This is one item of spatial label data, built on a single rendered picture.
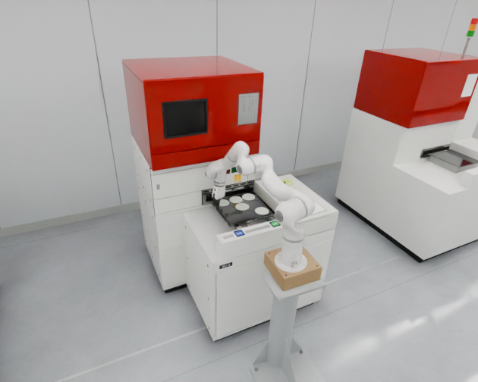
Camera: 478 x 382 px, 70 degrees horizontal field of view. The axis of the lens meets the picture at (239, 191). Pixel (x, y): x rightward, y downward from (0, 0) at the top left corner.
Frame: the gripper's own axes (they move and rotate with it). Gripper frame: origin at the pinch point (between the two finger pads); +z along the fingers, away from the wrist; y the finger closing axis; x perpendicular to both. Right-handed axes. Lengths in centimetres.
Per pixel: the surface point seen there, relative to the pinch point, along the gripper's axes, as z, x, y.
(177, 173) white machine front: -20.9, 23.5, -18.3
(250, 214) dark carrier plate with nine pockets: 1.3, -24.8, 7.1
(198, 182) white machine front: -12.5, 16.6, -3.7
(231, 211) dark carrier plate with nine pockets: 2.1, -12.9, 1.2
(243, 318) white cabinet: 74, -44, -12
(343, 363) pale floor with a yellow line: 90, -113, 18
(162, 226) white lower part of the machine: 22.5, 30.1, -24.9
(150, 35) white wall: -107, 145, 59
